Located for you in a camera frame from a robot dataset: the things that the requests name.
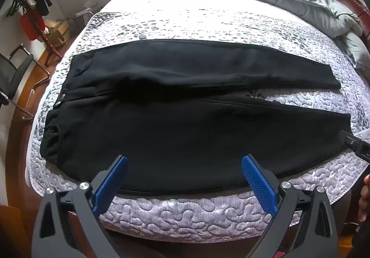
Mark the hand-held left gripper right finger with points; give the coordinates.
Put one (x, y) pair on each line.
(258, 185)

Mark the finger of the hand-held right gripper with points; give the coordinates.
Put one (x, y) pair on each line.
(357, 145)

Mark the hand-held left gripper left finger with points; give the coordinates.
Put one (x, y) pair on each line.
(111, 185)

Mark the black pants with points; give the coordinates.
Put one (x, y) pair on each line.
(173, 136)

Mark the person's right hand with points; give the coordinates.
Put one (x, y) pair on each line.
(364, 200)

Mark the black office chair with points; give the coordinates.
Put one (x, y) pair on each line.
(11, 73)

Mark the cardboard box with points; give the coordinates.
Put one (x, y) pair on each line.
(59, 31)

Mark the grey mesh basket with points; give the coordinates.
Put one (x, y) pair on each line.
(86, 16)

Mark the bed with grey quilted cover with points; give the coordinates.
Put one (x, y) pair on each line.
(202, 21)

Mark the red bag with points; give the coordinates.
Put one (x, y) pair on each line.
(30, 26)

